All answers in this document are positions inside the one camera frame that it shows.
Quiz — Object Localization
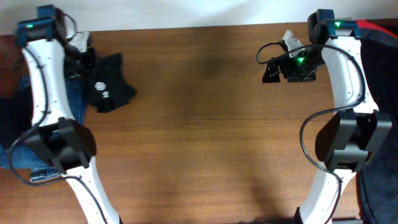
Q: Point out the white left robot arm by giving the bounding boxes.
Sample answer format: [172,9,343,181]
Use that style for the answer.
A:
[22,39,122,223]

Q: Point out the blue denim jeans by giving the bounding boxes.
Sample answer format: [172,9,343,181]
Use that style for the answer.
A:
[1,75,96,185]

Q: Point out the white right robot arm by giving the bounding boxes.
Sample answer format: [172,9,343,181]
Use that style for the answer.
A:
[266,31,392,223]

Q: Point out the black crumpled garment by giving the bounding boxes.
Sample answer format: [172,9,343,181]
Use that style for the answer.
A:
[1,89,33,149]

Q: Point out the black bag with red trim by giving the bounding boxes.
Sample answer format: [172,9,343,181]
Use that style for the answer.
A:
[358,20,397,223]

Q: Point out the dark green polo shirt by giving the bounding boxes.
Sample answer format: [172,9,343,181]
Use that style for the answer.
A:
[88,53,137,113]

